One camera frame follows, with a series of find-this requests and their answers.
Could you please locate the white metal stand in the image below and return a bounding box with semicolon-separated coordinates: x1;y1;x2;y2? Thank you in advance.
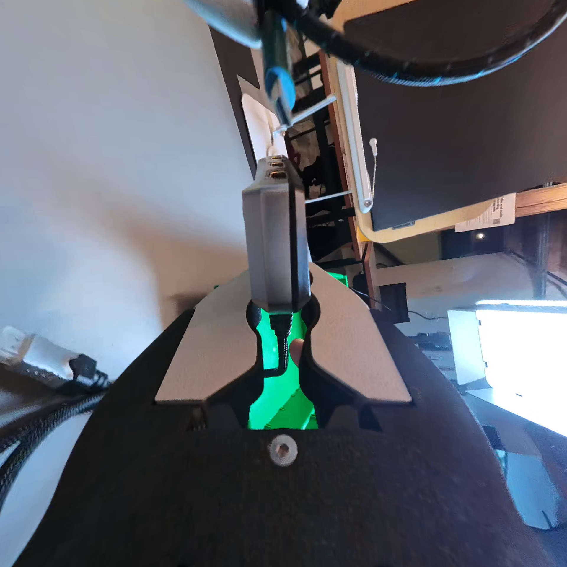
241;60;379;211

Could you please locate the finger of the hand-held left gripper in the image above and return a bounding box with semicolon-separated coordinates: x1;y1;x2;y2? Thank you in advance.
184;0;264;48

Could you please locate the black braided hdmi cable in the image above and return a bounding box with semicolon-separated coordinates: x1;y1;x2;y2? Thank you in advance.
259;0;567;129

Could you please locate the black silver adapter hub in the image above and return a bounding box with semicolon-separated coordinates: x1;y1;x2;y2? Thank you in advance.
241;155;312;315

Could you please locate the black braided silver-plug cable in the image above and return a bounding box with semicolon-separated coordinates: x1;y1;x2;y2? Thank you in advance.
0;325;111;506

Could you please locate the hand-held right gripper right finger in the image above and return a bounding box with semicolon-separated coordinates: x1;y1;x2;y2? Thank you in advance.
298;260;413;405

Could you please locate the green plastic bin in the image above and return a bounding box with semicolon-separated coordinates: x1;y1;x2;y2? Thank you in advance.
247;271;351;431

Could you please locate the bright white light panel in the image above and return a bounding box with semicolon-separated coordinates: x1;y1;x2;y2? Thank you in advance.
447;300;567;439

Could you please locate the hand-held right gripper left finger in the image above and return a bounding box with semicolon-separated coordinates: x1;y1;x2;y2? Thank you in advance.
154;269;262;405

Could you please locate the white paper notice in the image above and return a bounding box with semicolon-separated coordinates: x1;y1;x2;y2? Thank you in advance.
455;193;517;233

